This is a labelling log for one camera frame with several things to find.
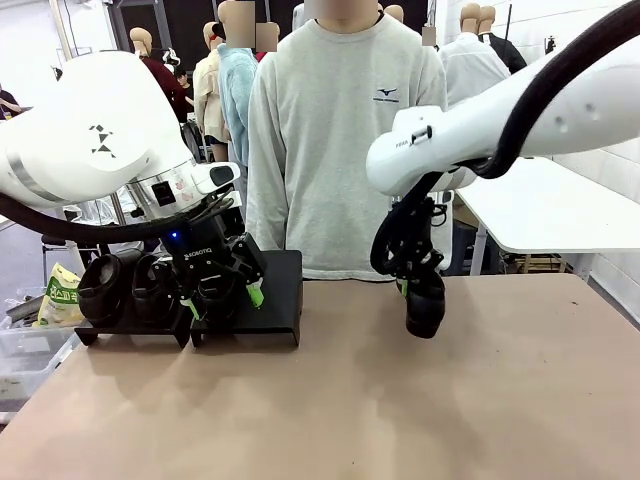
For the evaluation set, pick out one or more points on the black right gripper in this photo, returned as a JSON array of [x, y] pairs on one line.
[[415, 245]]

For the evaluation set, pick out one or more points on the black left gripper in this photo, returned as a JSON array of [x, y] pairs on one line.
[[200, 252]]

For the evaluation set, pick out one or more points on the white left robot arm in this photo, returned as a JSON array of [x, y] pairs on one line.
[[75, 130]]

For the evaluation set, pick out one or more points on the person's right forearm grey sleeve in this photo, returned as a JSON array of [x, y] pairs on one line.
[[267, 210]]

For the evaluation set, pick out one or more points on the black metal shoe stand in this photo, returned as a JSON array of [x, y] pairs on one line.
[[130, 331], [280, 300]]

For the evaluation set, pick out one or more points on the black tripod stand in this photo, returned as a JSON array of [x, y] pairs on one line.
[[551, 45]]

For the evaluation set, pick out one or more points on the green white snack bag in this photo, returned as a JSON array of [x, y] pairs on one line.
[[62, 300]]

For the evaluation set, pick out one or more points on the person in grey sweatshirt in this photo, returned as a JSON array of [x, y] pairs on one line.
[[330, 140]]

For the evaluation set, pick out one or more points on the white side table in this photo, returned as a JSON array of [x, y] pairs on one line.
[[550, 215]]

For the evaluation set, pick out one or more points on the mannequin in beige jacket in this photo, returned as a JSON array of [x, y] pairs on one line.
[[210, 100]]

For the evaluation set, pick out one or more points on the mannequin in light blue fleece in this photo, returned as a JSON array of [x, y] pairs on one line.
[[237, 90]]

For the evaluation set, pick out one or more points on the mannequin in maroon sweater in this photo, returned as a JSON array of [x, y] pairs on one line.
[[167, 85]]

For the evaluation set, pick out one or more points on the clear plastic storage bin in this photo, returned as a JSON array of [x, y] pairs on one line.
[[30, 365]]

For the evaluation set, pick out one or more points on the white VR headset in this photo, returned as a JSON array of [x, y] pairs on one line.
[[171, 56]]

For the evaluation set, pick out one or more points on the mannequin in white shirt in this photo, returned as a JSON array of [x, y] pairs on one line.
[[470, 70]]

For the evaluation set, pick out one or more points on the mannequin in black jacket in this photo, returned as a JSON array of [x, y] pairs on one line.
[[507, 50]]

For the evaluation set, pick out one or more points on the seated background person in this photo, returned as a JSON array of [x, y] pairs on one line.
[[7, 105]]

